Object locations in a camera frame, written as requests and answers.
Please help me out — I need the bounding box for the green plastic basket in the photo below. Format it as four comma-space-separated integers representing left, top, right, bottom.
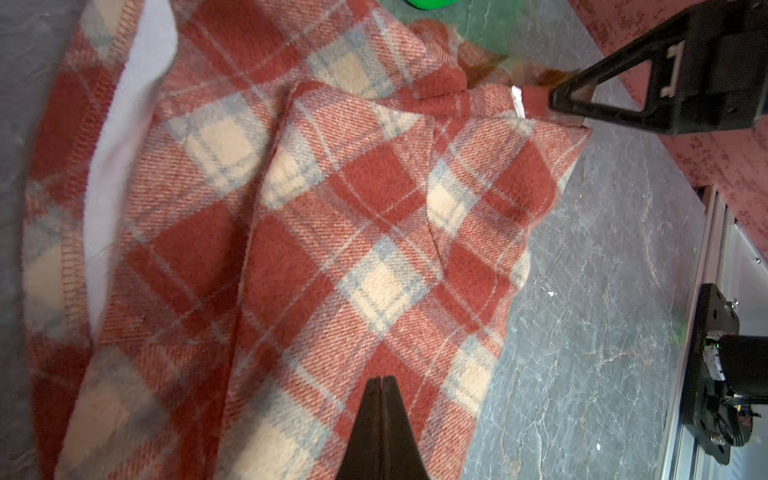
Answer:
406, 0, 459, 11

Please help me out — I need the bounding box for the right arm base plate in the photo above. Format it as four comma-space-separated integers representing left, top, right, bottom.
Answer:
679, 283, 742, 466

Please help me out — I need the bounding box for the aluminium front rail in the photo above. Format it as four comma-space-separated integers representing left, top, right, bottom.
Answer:
655, 187, 767, 479

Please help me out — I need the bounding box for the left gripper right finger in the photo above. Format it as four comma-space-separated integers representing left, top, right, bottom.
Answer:
381, 376, 429, 480

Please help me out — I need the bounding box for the reddish brown skirt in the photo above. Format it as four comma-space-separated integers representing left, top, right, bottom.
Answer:
23, 1, 590, 479

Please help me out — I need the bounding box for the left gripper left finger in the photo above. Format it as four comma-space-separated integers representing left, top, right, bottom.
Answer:
336, 378, 382, 480

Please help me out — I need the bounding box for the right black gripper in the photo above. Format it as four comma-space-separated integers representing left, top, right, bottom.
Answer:
549, 1, 767, 134

